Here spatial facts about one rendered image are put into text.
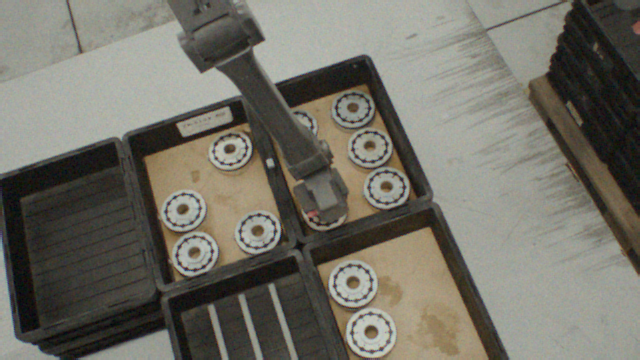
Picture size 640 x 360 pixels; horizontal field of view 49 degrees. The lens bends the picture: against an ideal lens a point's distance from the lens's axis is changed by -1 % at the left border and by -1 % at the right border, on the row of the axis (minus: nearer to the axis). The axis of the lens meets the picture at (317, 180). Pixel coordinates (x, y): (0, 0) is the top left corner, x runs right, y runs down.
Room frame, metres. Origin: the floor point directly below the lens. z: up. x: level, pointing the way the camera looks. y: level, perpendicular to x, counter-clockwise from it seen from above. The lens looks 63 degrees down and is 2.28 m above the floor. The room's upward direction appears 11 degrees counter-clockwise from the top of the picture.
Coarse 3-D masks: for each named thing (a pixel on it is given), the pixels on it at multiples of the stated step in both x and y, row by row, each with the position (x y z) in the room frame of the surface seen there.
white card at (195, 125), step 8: (216, 112) 0.90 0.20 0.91; (224, 112) 0.90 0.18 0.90; (192, 120) 0.89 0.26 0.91; (200, 120) 0.89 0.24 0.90; (208, 120) 0.90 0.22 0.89; (216, 120) 0.90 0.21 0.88; (224, 120) 0.90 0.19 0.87; (184, 128) 0.89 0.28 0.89; (192, 128) 0.89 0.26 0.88; (200, 128) 0.89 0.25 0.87; (208, 128) 0.89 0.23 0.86
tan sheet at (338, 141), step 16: (336, 96) 0.93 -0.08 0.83; (320, 112) 0.90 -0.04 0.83; (352, 112) 0.88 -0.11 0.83; (320, 128) 0.86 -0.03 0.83; (336, 128) 0.85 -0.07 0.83; (384, 128) 0.82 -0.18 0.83; (336, 144) 0.81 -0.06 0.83; (336, 160) 0.76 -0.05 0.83; (288, 176) 0.75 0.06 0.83; (352, 176) 0.72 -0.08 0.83; (352, 192) 0.68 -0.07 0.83; (384, 192) 0.66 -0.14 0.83; (352, 208) 0.64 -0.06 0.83; (368, 208) 0.63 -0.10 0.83; (304, 224) 0.62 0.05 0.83
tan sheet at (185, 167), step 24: (192, 144) 0.88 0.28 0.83; (168, 168) 0.83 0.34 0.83; (192, 168) 0.81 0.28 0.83; (168, 192) 0.76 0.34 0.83; (216, 192) 0.74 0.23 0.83; (240, 192) 0.73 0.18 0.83; (264, 192) 0.72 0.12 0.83; (216, 216) 0.68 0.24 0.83; (240, 216) 0.67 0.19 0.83; (168, 240) 0.64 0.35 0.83; (216, 240) 0.62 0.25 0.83; (288, 240) 0.59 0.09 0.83
